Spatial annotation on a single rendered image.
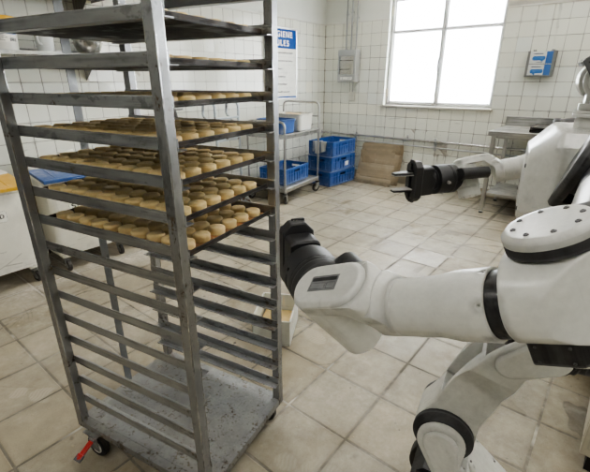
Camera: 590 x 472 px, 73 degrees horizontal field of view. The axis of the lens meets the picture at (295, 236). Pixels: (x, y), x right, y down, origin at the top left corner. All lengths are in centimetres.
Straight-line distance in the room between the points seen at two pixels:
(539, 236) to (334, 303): 21
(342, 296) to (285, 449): 138
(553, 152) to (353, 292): 44
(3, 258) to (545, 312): 320
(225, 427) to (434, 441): 84
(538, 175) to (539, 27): 464
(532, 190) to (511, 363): 37
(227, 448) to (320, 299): 120
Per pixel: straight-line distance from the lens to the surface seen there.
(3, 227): 326
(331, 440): 183
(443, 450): 113
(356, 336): 53
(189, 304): 107
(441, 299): 41
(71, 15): 116
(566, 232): 38
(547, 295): 38
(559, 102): 531
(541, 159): 78
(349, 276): 47
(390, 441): 186
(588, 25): 532
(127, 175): 109
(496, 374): 99
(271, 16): 129
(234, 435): 166
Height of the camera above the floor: 137
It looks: 21 degrees down
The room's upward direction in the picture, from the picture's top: straight up
